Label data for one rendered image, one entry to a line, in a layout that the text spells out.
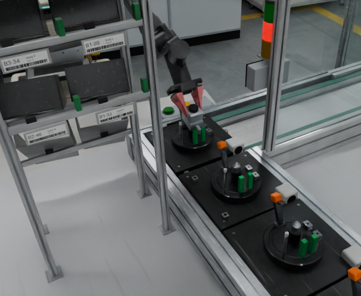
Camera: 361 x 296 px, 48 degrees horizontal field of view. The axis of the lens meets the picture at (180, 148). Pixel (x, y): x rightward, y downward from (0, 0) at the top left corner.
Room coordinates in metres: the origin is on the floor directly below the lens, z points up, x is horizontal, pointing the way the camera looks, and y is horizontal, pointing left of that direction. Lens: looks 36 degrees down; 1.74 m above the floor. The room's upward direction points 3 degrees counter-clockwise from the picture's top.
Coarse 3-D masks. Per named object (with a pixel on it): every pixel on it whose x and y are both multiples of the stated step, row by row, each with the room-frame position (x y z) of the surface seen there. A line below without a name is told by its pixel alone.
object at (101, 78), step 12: (108, 60) 0.84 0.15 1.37; (120, 60) 0.84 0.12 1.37; (72, 72) 0.81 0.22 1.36; (84, 72) 0.82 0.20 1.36; (96, 72) 0.82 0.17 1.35; (108, 72) 0.83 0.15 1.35; (120, 72) 0.83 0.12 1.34; (72, 84) 0.80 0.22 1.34; (84, 84) 0.81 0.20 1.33; (96, 84) 0.81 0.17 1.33; (108, 84) 0.82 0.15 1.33; (120, 84) 0.82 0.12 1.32; (84, 96) 0.80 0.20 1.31; (96, 96) 0.80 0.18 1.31
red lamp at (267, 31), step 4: (264, 24) 1.05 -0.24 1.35; (268, 24) 1.04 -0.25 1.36; (272, 24) 1.04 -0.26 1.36; (264, 28) 1.05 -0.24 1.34; (268, 28) 1.04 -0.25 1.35; (264, 32) 1.05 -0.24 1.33; (268, 32) 1.04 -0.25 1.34; (264, 36) 1.05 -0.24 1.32; (268, 36) 1.04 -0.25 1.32; (264, 40) 1.05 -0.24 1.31; (268, 40) 1.04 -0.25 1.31
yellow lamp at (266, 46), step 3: (264, 42) 1.05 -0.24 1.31; (267, 42) 1.04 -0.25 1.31; (270, 42) 1.04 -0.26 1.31; (261, 45) 1.06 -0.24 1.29; (264, 45) 1.05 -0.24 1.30; (267, 45) 1.04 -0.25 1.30; (270, 45) 1.04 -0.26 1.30; (261, 48) 1.06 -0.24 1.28; (264, 48) 1.05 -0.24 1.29; (267, 48) 1.04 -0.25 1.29; (270, 48) 1.04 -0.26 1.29; (261, 51) 1.06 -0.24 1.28; (264, 51) 1.04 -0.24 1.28; (267, 51) 1.04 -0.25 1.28; (270, 51) 1.04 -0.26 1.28; (261, 54) 1.06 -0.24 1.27; (264, 54) 1.04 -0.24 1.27; (267, 54) 1.04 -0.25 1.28; (264, 57) 1.04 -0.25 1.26; (267, 57) 1.04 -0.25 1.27
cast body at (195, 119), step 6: (192, 108) 1.06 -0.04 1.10; (198, 108) 1.08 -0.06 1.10; (192, 114) 1.05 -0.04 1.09; (198, 114) 1.05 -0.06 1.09; (186, 120) 1.07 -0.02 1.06; (192, 120) 1.05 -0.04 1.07; (198, 120) 1.06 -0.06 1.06; (192, 126) 1.05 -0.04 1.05; (198, 126) 1.05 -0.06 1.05; (198, 132) 1.04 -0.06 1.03
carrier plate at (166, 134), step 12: (204, 120) 1.20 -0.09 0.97; (168, 132) 1.14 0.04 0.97; (216, 132) 1.12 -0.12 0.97; (168, 144) 1.07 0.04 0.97; (216, 144) 1.05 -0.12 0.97; (168, 156) 1.01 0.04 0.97; (180, 156) 1.00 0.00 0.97; (192, 156) 1.00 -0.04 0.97; (204, 156) 1.00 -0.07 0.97; (216, 156) 0.99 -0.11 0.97; (228, 156) 1.00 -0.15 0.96; (180, 168) 0.95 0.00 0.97; (192, 168) 0.95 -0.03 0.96
